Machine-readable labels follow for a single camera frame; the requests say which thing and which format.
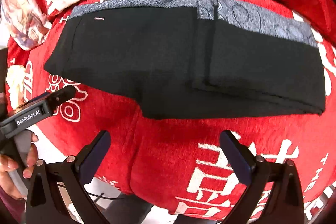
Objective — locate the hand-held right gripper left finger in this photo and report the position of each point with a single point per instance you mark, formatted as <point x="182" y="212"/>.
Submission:
<point x="92" y="158"/>

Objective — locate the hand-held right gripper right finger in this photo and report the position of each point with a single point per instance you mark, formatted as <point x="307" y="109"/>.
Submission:
<point x="237" y="158"/>

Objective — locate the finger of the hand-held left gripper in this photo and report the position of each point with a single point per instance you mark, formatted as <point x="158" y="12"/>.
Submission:
<point x="34" y="101"/>
<point x="63" y="96"/>

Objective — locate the black pants with blue stripe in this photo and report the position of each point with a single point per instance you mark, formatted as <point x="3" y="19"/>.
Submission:
<point x="157" y="56"/>

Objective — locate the person's left hand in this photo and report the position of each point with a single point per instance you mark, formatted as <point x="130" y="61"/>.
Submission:
<point x="31" y="158"/>

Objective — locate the white yellow cloth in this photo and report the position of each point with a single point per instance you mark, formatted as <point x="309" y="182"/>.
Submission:
<point x="15" y="81"/>

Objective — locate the person's legs in jeans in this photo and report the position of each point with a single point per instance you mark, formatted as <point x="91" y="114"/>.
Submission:
<point x="126" y="211"/>

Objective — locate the red printed blanket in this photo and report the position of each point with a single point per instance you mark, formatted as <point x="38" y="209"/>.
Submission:
<point x="162" y="150"/>

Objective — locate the cartoon printed cushion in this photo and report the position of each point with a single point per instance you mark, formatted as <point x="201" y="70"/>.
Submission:
<point x="23" y="19"/>

